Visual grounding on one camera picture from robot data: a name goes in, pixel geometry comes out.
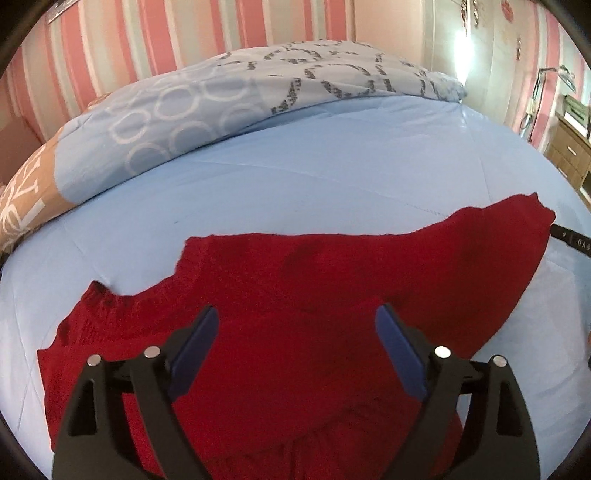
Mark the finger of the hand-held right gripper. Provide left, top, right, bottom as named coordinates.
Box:
left=551, top=223, right=591, bottom=256

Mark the light blue bed quilt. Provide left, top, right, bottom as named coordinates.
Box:
left=0, top=95, right=591, bottom=480

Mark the wooden dresser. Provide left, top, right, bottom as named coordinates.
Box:
left=545, top=114, right=591, bottom=206

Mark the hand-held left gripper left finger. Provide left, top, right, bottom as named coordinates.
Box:
left=51, top=305, right=219, bottom=480

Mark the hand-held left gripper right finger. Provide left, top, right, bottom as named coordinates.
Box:
left=375, top=303, right=542, bottom=480

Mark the red knitted sweater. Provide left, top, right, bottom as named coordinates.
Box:
left=37, top=193, right=557, bottom=480

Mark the metal desk lamp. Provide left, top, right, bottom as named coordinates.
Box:
left=525, top=64, right=578, bottom=139

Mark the green box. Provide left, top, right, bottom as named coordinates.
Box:
left=564, top=93, right=591, bottom=126

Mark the patterned blue and brown duvet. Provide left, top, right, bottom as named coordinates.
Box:
left=0, top=39, right=467, bottom=256

